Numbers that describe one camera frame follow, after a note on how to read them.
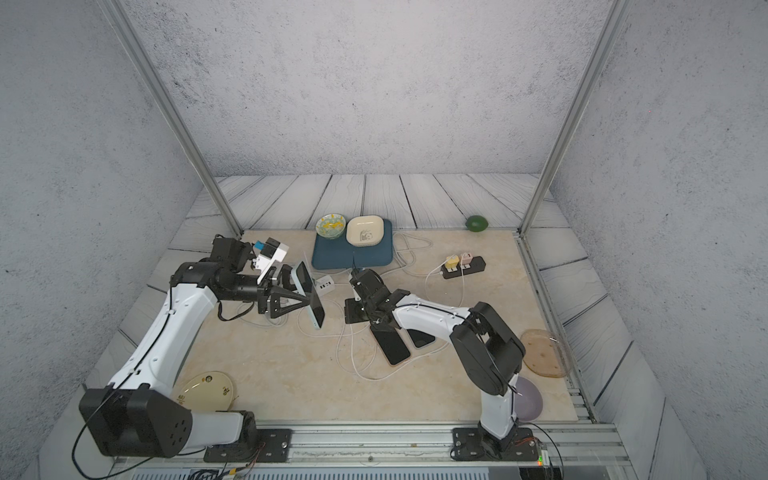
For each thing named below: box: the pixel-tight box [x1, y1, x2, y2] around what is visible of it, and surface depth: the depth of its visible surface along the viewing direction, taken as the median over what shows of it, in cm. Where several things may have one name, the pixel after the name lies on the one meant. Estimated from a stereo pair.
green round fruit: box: [465, 215, 489, 232], surface depth 121 cm
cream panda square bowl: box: [345, 215, 384, 248], surface depth 118 cm
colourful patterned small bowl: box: [315, 213, 346, 239], surface depth 121 cm
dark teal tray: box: [312, 219, 393, 270], surface depth 114 cm
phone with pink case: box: [370, 325, 410, 365], surface depth 91 cm
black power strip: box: [441, 256, 486, 279], surface depth 108 cm
